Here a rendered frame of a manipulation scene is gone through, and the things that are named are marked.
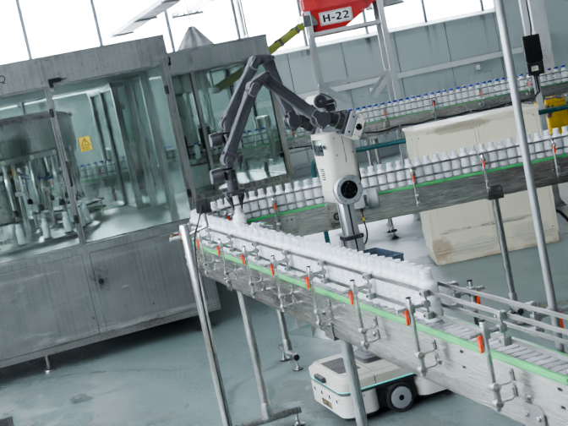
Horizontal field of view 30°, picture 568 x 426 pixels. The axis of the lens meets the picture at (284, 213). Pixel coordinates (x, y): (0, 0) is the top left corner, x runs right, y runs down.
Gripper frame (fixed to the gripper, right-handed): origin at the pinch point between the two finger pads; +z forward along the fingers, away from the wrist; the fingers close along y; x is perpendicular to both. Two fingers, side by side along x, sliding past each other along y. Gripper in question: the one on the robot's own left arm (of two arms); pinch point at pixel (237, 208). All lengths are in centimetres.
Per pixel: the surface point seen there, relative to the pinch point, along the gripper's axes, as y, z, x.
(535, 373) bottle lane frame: -6, 24, -280
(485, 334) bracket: -11, 15, -267
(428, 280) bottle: -1, 10, -216
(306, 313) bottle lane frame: -6, 37, -100
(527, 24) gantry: 445, -59, 442
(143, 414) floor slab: -53, 125, 129
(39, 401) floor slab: -107, 125, 234
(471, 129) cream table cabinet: 290, 17, 301
